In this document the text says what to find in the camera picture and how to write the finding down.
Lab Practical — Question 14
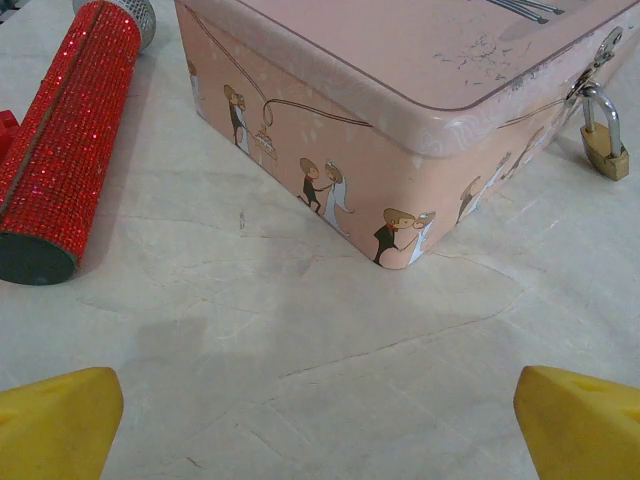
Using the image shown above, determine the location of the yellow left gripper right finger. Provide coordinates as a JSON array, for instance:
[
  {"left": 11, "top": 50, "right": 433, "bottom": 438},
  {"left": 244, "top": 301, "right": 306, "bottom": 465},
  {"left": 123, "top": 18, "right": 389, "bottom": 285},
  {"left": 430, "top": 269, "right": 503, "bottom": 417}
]
[{"left": 513, "top": 364, "right": 640, "bottom": 480}]

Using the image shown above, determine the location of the brass padlock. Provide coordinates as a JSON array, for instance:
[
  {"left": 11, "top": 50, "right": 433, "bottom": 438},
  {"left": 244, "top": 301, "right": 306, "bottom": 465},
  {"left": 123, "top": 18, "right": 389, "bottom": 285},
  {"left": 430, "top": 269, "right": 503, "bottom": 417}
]
[{"left": 578, "top": 83, "right": 631, "bottom": 182}]

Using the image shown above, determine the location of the red plastic brick toy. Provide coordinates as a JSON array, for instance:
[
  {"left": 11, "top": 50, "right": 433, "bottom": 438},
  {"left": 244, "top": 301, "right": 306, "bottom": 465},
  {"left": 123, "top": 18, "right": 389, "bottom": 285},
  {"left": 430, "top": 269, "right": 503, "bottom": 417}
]
[{"left": 0, "top": 109, "right": 22, "bottom": 167}]

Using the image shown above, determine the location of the red glitter microphone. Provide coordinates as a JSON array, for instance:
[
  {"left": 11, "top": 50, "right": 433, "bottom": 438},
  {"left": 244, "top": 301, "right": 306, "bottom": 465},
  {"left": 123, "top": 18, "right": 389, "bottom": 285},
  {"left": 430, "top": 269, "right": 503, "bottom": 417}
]
[{"left": 0, "top": 0, "right": 159, "bottom": 287}]

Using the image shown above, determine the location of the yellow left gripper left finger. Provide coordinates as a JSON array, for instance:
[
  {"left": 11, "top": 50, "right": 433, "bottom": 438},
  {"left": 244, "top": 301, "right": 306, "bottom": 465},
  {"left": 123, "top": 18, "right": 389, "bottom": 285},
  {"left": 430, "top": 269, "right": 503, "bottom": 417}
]
[{"left": 0, "top": 366, "right": 125, "bottom": 480}]

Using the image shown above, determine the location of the pink wedding tin box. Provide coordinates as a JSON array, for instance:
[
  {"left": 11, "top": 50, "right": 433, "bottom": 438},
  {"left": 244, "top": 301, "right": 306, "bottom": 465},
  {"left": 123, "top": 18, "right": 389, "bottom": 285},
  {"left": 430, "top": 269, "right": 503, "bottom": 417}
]
[{"left": 173, "top": 0, "right": 640, "bottom": 271}]

